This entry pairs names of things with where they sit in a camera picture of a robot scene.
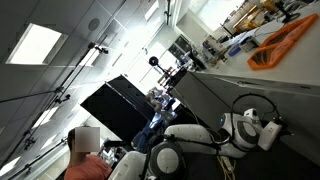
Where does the blue plastic container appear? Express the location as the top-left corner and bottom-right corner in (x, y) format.
(228, 44), (242, 57)

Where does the rectangular ceiling light panel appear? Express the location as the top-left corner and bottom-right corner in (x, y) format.
(144, 0), (160, 22)
(79, 48), (101, 67)
(0, 155), (22, 177)
(31, 105), (60, 129)
(5, 22), (69, 66)

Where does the grey device box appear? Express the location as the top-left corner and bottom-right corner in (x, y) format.
(240, 34), (264, 53)

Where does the round ceiling speaker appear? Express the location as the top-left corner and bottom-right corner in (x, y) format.
(87, 17), (101, 32)

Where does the black ceiling rig camera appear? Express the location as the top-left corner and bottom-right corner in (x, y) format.
(88, 42), (110, 55)

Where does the large black panel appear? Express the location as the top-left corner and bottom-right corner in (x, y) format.
(80, 74), (157, 141)

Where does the white power strip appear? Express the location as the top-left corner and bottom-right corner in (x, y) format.
(222, 155), (235, 172)

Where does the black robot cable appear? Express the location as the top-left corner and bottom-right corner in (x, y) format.
(230, 93), (280, 134)

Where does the person in red shirt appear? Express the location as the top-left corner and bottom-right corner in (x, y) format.
(63, 126), (114, 180)

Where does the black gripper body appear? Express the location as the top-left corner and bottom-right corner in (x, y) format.
(278, 121), (296, 138)

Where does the plain grey cabinet panel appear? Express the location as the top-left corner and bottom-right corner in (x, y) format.
(172, 71), (237, 131)

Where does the black round-headed stand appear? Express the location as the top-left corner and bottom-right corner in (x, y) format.
(148, 55), (169, 76)

